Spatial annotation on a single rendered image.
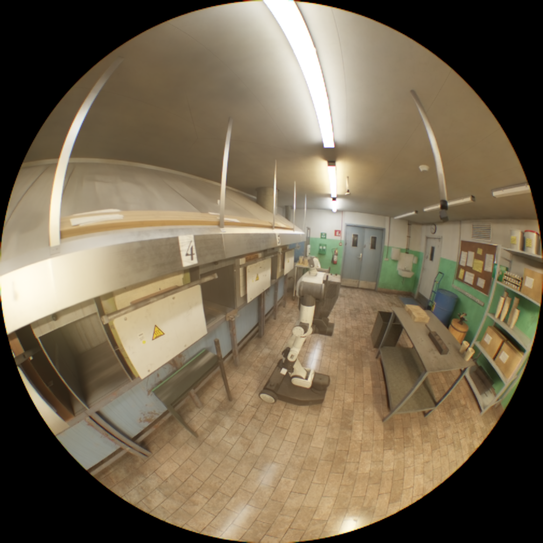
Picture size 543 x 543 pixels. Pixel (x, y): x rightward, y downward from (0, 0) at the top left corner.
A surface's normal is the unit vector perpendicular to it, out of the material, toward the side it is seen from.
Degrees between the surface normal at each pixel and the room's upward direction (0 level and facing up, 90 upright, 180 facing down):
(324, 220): 90
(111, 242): 54
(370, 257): 90
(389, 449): 0
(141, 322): 90
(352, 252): 90
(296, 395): 0
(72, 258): 80
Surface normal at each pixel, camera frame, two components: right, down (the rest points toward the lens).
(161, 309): 0.92, 0.12
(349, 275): -0.38, 0.22
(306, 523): 0.03, -0.97
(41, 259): 0.77, -0.47
